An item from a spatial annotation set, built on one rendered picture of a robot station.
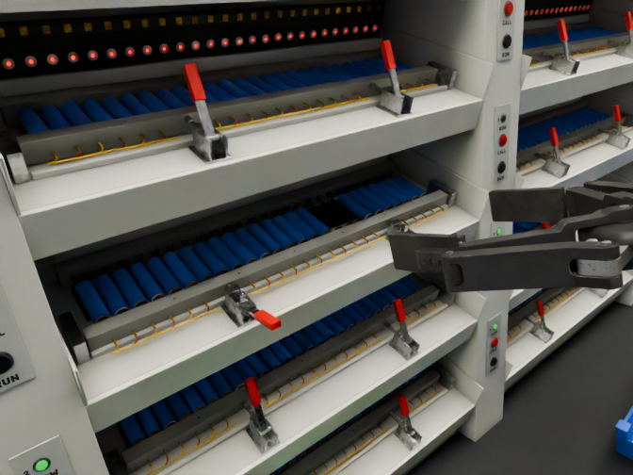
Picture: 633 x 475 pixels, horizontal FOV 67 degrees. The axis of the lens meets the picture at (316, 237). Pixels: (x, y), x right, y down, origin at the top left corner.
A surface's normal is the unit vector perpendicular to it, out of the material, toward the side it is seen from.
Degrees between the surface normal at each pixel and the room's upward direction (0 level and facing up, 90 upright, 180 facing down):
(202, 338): 18
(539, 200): 90
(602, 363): 0
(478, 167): 90
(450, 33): 90
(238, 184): 108
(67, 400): 90
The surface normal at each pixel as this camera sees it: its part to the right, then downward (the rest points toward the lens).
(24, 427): 0.61, 0.24
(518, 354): 0.09, -0.80
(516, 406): -0.11, -0.92
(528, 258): -0.44, 0.29
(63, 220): 0.61, 0.52
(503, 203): -0.78, 0.31
